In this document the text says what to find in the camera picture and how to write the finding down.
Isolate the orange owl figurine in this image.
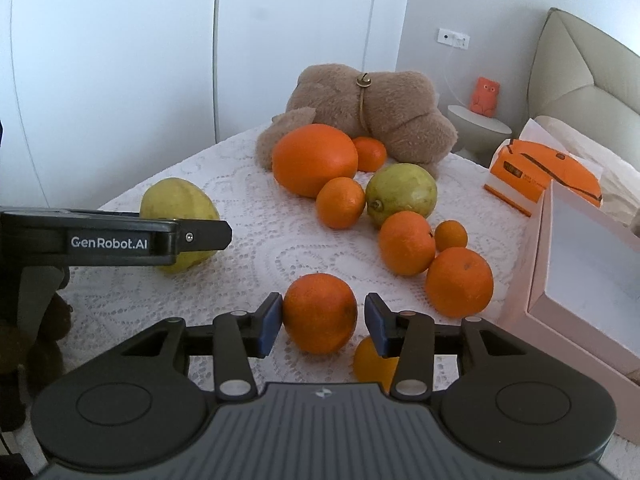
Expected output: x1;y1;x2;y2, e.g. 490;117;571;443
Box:
469;77;500;118

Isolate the white round side table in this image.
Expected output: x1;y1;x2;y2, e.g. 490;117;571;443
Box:
447;105;512;167

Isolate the white wall socket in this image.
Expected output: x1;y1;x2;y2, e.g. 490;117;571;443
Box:
436;28;470;50

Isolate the round orange near box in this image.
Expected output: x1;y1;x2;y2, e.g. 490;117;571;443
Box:
424;247;494;318

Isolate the orange with stem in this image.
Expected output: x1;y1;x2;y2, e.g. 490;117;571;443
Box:
378;210;436;276

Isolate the brown plush toy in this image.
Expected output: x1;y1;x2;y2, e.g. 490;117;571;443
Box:
255;64;458;177

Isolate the beige upholstered headboard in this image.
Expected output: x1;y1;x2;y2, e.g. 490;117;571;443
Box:
526;8;640;167

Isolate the medium tangerine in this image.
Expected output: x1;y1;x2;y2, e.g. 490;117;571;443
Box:
316;177;366;230

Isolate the green guava fruit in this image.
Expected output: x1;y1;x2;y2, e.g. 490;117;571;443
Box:
366;162;437;229

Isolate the large orange grapefruit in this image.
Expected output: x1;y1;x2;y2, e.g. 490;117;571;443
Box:
272;124;358;198

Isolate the yellow-green pear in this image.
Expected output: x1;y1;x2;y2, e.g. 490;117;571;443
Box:
139;176;222;276

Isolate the orange white package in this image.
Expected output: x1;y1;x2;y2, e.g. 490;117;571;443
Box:
484;139;603;216

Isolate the white lace tablecloth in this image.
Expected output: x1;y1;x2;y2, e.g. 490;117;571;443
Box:
49;123;547;396

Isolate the pink open box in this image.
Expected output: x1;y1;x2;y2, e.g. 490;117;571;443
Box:
497;183;640;442

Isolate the white tissue paper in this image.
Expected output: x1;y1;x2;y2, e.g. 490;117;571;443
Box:
518;118;567;153

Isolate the small yellow-orange citrus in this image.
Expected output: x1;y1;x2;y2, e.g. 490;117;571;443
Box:
352;336;399;392

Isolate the tiny kumquat orange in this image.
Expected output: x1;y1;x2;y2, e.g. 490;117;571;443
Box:
434;220;468;252

